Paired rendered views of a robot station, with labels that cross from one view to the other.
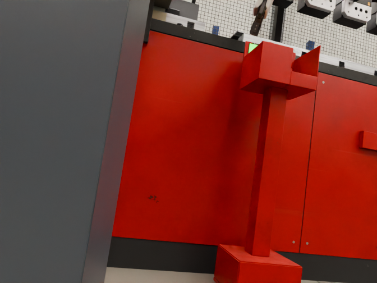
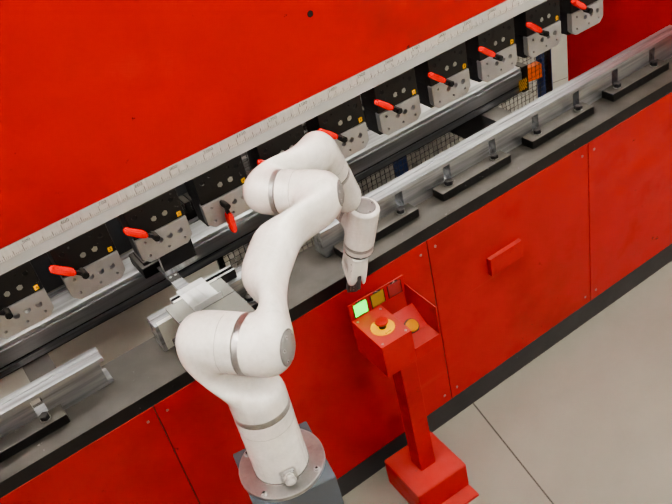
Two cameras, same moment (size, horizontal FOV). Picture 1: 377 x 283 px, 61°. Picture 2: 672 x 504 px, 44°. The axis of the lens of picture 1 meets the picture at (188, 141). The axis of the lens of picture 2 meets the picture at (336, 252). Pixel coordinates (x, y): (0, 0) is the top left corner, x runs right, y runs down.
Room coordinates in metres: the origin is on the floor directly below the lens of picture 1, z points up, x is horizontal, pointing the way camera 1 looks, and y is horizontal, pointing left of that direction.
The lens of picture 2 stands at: (-0.71, 0.25, 2.39)
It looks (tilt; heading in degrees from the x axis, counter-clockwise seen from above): 36 degrees down; 347
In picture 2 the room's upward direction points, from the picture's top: 14 degrees counter-clockwise
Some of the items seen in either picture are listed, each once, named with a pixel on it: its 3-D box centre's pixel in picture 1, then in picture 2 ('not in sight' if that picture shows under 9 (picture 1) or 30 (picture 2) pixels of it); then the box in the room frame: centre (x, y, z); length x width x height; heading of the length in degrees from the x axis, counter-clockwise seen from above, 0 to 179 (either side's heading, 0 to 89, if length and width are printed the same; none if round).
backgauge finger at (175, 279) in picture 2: not in sight; (164, 266); (1.39, 0.30, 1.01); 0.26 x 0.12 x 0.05; 14
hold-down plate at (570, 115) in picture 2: not in sight; (558, 125); (1.52, -1.13, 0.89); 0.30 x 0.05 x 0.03; 104
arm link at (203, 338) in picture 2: not in sight; (231, 363); (0.53, 0.23, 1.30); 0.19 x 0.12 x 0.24; 51
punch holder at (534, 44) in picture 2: not in sight; (534, 25); (1.57, -1.09, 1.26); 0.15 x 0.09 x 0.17; 104
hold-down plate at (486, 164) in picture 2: not in sight; (472, 175); (1.42, -0.74, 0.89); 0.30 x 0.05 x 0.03; 104
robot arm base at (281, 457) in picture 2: not in sight; (272, 436); (0.51, 0.20, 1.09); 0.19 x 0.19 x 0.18
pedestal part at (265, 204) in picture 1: (266, 169); (412, 407); (1.05, -0.27, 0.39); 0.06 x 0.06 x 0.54; 12
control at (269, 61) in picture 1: (278, 64); (395, 325); (1.05, -0.27, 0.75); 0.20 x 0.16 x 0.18; 102
